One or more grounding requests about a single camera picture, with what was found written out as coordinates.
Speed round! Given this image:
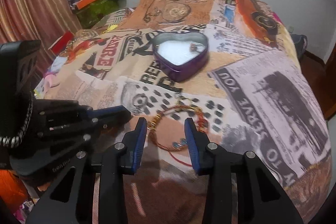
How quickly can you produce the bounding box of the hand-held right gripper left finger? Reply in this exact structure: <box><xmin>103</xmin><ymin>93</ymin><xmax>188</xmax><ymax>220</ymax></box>
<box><xmin>26</xmin><ymin>117</ymin><xmax>148</xmax><ymax>224</ymax></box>

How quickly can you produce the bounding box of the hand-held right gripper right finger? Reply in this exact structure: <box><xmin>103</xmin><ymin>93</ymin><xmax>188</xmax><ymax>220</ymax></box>
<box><xmin>184</xmin><ymin>117</ymin><xmax>303</xmax><ymax>224</ymax></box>

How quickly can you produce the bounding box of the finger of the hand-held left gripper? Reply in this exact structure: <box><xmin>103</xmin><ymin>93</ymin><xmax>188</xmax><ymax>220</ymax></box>
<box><xmin>37</xmin><ymin>100</ymin><xmax>132</xmax><ymax>133</ymax></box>
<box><xmin>38</xmin><ymin>130</ymin><xmax>103</xmax><ymax>161</ymax></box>

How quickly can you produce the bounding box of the red and gold bracelet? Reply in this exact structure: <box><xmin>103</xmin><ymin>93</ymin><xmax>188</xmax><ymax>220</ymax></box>
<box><xmin>146</xmin><ymin>106</ymin><xmax>210</xmax><ymax>161</ymax></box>

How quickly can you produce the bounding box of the purple heart-shaped tin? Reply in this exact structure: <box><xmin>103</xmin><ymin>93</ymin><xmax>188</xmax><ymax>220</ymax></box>
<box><xmin>153</xmin><ymin>32</ymin><xmax>209</xmax><ymax>82</ymax></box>

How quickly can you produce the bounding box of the gold hoop earring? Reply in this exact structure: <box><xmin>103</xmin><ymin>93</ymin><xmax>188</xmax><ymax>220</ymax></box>
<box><xmin>178</xmin><ymin>97</ymin><xmax>200</xmax><ymax>109</ymax></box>

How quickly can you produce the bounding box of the red box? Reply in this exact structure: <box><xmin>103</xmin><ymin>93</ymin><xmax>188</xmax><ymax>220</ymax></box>
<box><xmin>48</xmin><ymin>31</ymin><xmax>75</xmax><ymax>54</ymax></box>

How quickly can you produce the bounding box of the orange cloth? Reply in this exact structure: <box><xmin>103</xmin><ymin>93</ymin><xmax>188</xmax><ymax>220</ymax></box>
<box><xmin>0</xmin><ymin>169</ymin><xmax>29</xmax><ymax>212</ymax></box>

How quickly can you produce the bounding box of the printed blanket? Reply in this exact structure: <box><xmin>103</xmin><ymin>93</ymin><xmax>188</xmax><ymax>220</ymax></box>
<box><xmin>34</xmin><ymin>0</ymin><xmax>333</xmax><ymax>224</ymax></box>

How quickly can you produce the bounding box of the orange box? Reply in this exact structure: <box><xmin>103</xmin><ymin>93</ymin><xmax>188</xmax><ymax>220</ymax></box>
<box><xmin>73</xmin><ymin>0</ymin><xmax>102</xmax><ymax>11</ymax></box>

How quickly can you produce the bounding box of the green bag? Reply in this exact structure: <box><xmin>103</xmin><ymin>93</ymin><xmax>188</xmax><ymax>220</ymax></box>
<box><xmin>76</xmin><ymin>0</ymin><xmax>119</xmax><ymax>29</ymax></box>

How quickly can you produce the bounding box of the wooden furniture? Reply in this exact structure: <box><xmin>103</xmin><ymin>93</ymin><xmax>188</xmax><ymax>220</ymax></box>
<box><xmin>299</xmin><ymin>49</ymin><xmax>336</xmax><ymax>121</ymax></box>

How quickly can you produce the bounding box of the dark bag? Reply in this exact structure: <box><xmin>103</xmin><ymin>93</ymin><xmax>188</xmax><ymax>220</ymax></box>
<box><xmin>291</xmin><ymin>34</ymin><xmax>308</xmax><ymax>57</ymax></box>

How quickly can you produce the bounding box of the silver ring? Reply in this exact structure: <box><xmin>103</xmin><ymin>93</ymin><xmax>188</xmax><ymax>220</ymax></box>
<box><xmin>132</xmin><ymin>98</ymin><xmax>144</xmax><ymax>115</ymax></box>

